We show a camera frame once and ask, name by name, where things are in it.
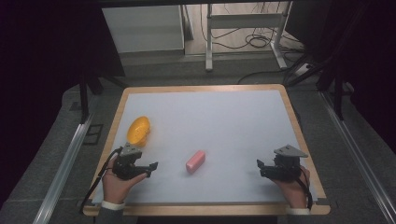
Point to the white cabinet panel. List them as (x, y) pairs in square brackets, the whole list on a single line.
[(143, 28)]

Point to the orange yellow fruit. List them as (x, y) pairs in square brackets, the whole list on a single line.
[(138, 131)]

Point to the person's left hand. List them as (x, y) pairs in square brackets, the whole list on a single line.
[(116, 186)]

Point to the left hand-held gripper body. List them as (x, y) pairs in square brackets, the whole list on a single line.
[(126, 163)]

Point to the aluminium floor rail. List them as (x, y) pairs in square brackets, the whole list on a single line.
[(358, 155), (62, 174)]

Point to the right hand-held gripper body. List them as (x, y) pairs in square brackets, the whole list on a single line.
[(285, 166)]

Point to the dark curtain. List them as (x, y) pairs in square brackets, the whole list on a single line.
[(370, 62), (40, 46)]

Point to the white power strip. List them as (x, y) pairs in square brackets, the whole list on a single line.
[(303, 69)]

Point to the pink soap bar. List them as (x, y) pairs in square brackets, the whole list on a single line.
[(195, 161)]

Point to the white metal desk frame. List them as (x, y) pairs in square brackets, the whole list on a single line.
[(246, 20)]

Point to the black metal stand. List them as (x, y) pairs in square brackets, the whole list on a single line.
[(84, 96), (337, 93)]

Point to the person's right hand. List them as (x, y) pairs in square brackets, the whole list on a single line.
[(292, 193)]

